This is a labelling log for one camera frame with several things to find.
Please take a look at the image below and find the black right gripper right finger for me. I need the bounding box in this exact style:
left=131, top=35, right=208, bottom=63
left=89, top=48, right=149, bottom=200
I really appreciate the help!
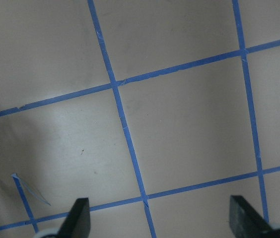
left=229, top=195, right=273, bottom=238

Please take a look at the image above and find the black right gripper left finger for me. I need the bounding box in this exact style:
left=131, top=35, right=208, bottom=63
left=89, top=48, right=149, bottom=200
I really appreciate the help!
left=57, top=198, right=90, bottom=238

